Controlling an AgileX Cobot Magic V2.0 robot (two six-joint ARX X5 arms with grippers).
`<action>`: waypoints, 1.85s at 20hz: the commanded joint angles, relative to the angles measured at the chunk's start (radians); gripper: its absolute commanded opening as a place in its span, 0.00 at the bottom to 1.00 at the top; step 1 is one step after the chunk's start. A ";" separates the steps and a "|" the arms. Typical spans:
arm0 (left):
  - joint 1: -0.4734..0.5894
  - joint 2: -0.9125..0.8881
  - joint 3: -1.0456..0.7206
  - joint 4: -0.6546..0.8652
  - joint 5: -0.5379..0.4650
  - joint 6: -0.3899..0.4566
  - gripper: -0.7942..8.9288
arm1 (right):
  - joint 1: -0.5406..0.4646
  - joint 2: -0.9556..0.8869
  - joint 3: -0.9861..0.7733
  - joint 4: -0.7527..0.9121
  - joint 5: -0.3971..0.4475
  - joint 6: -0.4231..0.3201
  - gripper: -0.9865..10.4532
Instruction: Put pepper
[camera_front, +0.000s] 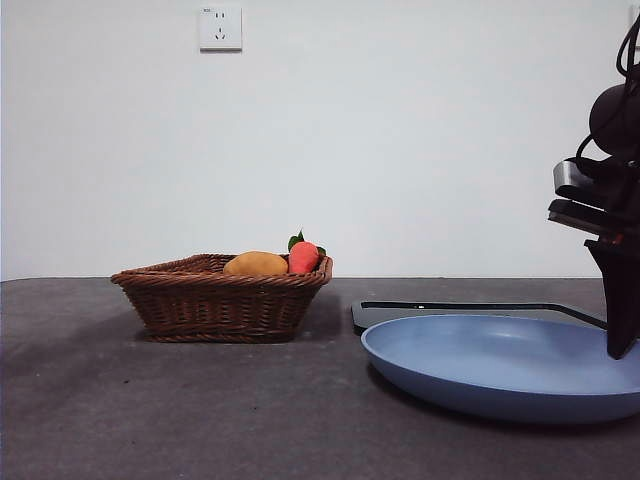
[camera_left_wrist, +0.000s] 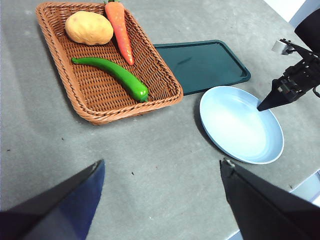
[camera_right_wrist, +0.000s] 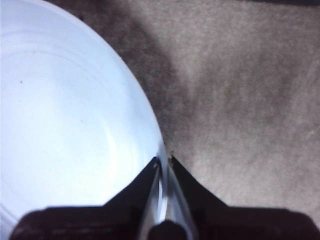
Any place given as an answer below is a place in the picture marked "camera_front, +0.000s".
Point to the blue round plate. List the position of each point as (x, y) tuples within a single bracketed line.
[(490, 365)]

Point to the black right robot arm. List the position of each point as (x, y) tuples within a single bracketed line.
[(615, 115)]

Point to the white wall socket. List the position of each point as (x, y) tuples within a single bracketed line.
[(220, 28)]

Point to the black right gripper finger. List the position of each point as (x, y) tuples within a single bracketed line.
[(620, 300)]

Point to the red carrot with green leaves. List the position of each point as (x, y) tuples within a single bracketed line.
[(303, 258)]

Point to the black flat tray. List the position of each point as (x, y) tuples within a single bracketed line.
[(365, 317)]

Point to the brown wicker basket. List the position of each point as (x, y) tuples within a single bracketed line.
[(210, 305)]

